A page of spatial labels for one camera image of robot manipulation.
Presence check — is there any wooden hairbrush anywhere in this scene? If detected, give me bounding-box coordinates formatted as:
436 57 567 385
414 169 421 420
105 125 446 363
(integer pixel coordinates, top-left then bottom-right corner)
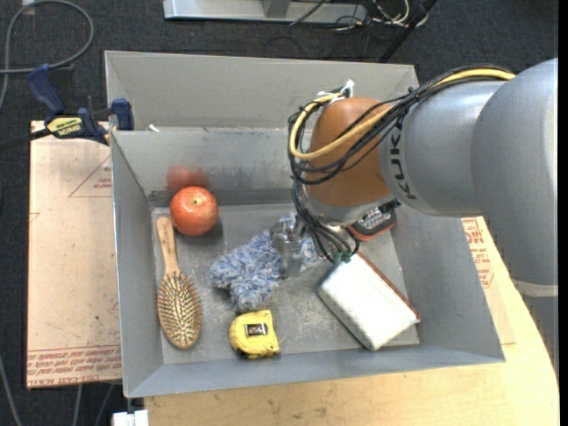
155 216 203 351

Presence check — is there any red apple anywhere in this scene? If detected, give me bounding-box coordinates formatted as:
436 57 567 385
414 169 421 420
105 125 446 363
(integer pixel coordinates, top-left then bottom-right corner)
169 185 219 238

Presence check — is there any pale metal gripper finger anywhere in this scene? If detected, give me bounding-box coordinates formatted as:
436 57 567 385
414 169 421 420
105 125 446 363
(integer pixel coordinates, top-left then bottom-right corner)
278 242 293 280
291 240 308 278

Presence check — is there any black keypad in red case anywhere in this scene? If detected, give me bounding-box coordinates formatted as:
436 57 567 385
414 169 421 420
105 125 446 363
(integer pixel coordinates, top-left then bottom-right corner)
347 199 398 242

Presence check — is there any blue and white fluffy cloth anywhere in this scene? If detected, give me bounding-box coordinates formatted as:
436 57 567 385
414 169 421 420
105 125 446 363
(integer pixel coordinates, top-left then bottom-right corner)
208 213 326 313

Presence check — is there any yellow tape measure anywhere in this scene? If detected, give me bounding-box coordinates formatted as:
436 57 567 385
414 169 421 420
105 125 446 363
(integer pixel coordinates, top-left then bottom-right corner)
228 309 281 360

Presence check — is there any brown cardboard board red print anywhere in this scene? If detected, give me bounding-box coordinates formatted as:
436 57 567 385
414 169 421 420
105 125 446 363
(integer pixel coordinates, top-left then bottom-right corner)
26 120 518 390

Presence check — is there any grey metal bin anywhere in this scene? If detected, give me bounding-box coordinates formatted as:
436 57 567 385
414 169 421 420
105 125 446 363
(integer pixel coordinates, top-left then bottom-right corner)
104 50 507 399

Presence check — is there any white box with red-brown edge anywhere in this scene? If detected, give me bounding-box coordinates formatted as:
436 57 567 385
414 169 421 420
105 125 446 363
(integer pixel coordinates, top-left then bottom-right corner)
317 251 422 351

